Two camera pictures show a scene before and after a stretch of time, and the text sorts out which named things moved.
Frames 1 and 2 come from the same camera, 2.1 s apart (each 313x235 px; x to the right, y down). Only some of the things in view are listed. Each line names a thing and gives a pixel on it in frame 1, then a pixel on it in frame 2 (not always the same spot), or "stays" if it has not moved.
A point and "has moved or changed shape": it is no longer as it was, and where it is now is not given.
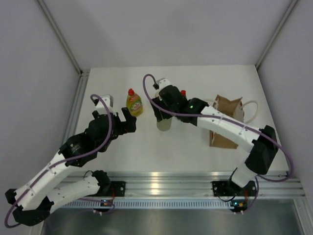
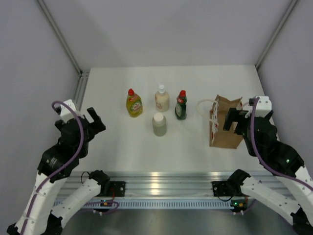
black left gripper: (122, 126) → (96, 118)
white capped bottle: (164, 125) has moved or changed shape
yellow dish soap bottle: (134, 103) stays
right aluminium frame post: (291, 5) stays
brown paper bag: (233, 107) stays
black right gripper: (165, 115) → (236, 115)
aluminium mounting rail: (187, 184) stays
